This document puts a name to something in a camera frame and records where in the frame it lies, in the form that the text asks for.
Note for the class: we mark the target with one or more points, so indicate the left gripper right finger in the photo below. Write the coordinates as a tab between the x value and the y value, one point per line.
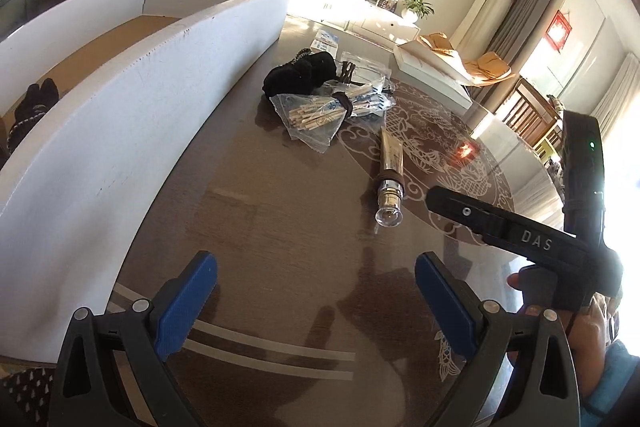
542	389

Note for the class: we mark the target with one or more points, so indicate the white tv console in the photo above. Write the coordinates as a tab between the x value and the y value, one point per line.
358	17

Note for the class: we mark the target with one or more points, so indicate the person right hand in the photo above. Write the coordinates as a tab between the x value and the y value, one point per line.
589	336

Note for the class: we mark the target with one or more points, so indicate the phone case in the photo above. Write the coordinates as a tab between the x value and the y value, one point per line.
355	69

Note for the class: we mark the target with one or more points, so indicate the black pouch with trim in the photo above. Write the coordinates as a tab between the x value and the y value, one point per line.
305	73

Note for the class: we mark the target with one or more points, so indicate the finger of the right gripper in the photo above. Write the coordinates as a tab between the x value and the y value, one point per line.
474	214

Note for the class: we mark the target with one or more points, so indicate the bagged cotton swabs bundle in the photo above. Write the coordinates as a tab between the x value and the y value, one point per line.
315	119

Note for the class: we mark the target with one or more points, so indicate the orange lounge chair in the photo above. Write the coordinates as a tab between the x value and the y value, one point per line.
488	69

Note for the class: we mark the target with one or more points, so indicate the white cardboard tray box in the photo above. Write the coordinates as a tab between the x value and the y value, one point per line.
77	188

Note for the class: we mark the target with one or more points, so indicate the white book on table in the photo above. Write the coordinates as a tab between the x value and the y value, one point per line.
417	68

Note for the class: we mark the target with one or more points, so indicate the black velvet pouch with chain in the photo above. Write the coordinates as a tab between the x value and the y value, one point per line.
38	100

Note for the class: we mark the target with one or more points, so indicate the blue white medicine box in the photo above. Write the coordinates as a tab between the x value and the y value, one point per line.
324	41

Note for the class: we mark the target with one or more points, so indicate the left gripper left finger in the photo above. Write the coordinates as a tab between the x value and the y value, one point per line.
87	388

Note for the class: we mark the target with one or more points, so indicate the wooden chair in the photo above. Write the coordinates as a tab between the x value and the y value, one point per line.
530	115

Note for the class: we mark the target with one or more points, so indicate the green potted plant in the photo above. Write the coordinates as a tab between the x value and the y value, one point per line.
415	10

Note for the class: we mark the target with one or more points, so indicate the gold cosmetic tube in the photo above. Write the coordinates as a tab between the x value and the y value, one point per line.
391	182

